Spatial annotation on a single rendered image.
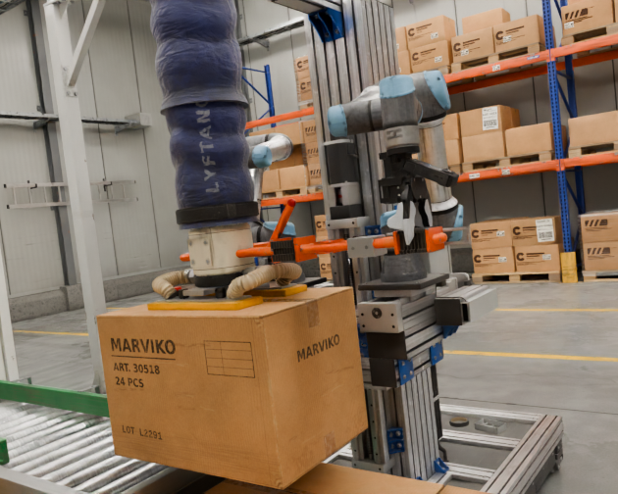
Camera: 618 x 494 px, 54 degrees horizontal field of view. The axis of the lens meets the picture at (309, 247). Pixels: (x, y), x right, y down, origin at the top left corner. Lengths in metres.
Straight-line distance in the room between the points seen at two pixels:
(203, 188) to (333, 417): 0.67
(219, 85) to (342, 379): 0.83
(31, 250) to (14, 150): 1.76
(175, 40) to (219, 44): 0.11
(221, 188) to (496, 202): 8.79
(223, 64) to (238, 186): 0.32
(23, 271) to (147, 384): 10.02
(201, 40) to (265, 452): 1.02
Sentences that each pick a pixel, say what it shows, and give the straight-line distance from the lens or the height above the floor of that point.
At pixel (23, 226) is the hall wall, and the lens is 11.69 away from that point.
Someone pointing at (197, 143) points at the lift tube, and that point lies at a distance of 1.60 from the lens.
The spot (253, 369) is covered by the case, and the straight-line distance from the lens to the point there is 1.41.
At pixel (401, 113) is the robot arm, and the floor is 1.48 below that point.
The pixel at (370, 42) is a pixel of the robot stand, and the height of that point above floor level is 1.86.
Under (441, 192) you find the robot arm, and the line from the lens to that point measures 1.89.
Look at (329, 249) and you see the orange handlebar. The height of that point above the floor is 1.20.
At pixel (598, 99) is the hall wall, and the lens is 9.86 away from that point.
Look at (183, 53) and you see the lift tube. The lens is 1.63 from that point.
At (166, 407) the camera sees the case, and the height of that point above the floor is 0.83.
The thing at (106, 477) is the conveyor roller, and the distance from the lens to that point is 2.11.
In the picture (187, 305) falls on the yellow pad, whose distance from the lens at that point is 1.60.
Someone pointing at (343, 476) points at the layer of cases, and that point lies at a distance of 1.81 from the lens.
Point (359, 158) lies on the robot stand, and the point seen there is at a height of 1.46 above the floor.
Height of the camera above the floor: 1.29
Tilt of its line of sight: 3 degrees down
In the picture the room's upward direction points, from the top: 6 degrees counter-clockwise
